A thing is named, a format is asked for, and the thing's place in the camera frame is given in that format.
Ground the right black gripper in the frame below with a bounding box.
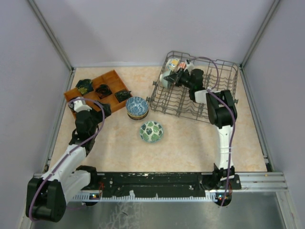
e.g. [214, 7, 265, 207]
[164, 68, 193, 90]

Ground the pale green bowl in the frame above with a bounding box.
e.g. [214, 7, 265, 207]
[159, 70, 174, 89]

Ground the yellow blue patterned bowl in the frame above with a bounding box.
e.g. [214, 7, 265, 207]
[165, 58, 180, 72]

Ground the orange patterned bowl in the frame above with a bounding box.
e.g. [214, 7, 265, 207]
[178, 62, 187, 71]

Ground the orange green star bowl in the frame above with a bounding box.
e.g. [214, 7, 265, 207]
[127, 111, 149, 118]

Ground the blue dotted bowl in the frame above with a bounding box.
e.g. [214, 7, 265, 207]
[125, 96, 149, 115]

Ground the green leaf bowl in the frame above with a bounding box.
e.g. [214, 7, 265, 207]
[139, 121, 164, 143]

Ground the blue white floral bowl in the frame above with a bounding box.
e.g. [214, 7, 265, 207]
[128, 115, 146, 121]

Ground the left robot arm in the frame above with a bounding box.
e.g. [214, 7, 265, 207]
[25, 97, 112, 222]

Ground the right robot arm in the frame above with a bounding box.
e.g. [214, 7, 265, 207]
[160, 69, 237, 189]

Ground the orange flower rolled cloth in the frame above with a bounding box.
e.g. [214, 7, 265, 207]
[95, 84, 112, 99]

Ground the wooden compartment tray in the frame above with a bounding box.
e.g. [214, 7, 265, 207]
[64, 70, 129, 113]

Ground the green leaf rolled cloth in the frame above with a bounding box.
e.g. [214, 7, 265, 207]
[115, 90, 132, 103]

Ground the yellow flower dark cloth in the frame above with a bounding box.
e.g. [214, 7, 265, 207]
[76, 79, 94, 95]

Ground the grey wire dish rack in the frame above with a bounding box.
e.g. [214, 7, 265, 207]
[145, 50, 239, 125]

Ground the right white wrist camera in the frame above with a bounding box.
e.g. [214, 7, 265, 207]
[185, 59, 194, 72]

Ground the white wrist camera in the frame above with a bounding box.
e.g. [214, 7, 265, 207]
[185, 59, 194, 72]
[68, 97, 92, 113]

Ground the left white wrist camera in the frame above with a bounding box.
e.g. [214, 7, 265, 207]
[68, 97, 92, 113]

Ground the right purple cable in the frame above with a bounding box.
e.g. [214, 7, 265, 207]
[187, 56, 236, 207]

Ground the purple cable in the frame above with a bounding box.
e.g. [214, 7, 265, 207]
[27, 99, 106, 220]
[187, 56, 236, 207]

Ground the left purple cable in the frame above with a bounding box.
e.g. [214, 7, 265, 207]
[27, 99, 106, 220]

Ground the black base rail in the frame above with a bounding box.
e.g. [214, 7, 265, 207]
[78, 170, 241, 206]

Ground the aluminium frame rail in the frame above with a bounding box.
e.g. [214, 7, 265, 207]
[237, 172, 288, 192]

